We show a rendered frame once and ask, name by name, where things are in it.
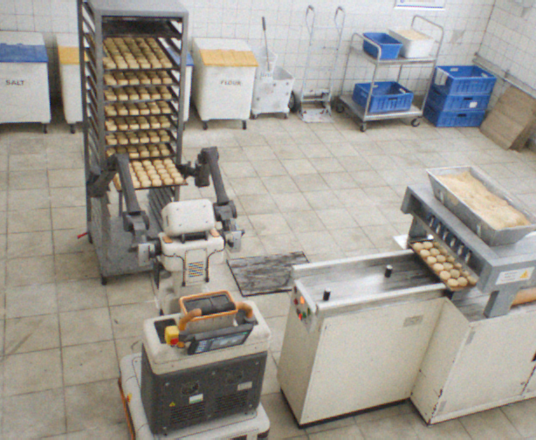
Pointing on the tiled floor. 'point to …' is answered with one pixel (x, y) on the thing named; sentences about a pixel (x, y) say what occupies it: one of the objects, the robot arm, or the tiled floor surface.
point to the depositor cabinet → (488, 351)
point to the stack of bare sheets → (265, 272)
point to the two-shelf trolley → (396, 81)
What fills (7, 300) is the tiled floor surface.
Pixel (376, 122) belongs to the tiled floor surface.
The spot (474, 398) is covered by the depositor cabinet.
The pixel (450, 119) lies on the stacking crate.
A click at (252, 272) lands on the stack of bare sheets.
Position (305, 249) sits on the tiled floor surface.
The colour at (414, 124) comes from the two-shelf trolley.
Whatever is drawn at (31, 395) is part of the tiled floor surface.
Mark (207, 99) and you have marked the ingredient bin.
